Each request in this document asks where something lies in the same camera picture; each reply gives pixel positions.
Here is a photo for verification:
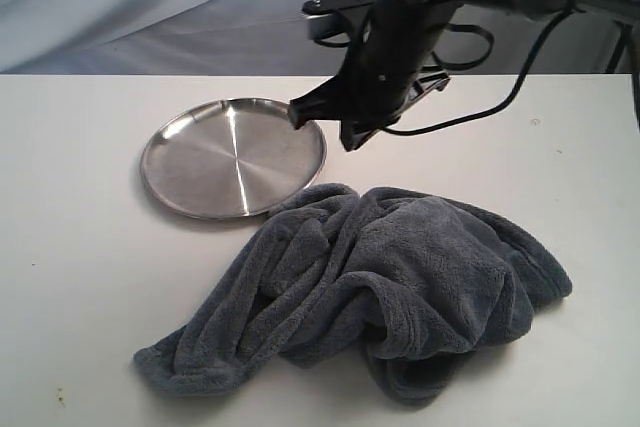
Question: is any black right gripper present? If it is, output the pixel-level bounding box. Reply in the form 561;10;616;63
288;0;461;152

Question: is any grey-blue fluffy towel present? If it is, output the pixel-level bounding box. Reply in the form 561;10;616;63
133;184;572;406

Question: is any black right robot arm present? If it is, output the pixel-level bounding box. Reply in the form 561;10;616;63
288;0;639;151

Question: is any round stainless steel plate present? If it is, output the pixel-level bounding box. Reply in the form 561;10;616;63
140;98;326;220

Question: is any white backdrop sheet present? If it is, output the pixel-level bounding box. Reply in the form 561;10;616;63
0;0;640;76

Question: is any black backdrop stand pole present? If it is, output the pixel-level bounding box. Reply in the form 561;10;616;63
604;21;635;74

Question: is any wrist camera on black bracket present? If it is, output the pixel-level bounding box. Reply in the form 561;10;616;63
301;0;376;49

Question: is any black camera cable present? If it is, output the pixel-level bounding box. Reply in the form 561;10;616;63
379;0;596;137

